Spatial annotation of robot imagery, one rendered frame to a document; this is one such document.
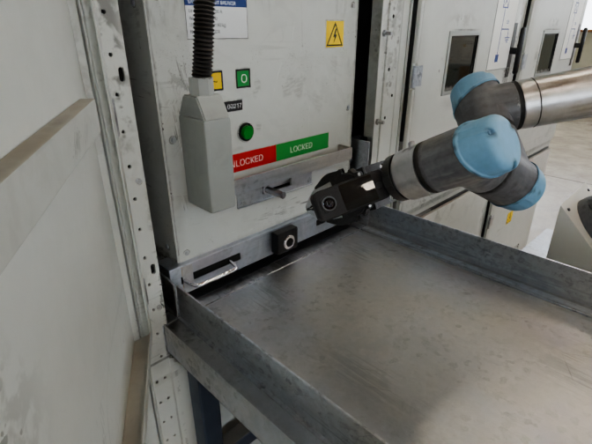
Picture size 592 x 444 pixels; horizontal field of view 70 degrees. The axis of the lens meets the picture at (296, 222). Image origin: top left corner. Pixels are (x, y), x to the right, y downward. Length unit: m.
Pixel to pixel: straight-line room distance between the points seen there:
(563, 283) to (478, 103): 0.41
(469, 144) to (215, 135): 0.34
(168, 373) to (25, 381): 0.54
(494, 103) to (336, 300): 0.43
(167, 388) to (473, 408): 0.53
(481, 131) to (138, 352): 0.60
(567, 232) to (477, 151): 0.70
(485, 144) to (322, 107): 0.48
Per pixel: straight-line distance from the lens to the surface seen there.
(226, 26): 0.78
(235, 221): 0.85
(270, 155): 0.87
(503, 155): 0.56
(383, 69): 1.05
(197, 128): 0.64
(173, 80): 0.73
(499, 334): 0.82
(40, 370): 0.37
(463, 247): 1.00
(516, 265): 0.97
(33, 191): 0.32
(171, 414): 0.93
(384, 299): 0.84
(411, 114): 1.14
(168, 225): 0.79
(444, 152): 0.57
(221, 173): 0.66
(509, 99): 0.73
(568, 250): 1.24
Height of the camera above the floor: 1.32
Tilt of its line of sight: 24 degrees down
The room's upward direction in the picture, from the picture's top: straight up
